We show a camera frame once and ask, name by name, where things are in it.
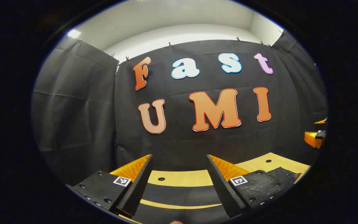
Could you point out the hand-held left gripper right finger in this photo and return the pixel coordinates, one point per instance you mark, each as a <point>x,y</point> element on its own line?
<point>224,189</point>

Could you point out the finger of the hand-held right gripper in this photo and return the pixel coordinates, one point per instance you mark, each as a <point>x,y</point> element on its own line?
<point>322,121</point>
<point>314,139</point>

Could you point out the black backdrop cloth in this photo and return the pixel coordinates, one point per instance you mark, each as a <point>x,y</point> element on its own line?
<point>182,141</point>

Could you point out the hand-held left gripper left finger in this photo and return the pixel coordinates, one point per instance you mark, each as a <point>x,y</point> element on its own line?
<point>137,186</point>

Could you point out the dark denim jeans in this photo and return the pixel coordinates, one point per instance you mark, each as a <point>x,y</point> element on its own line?
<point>179,193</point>

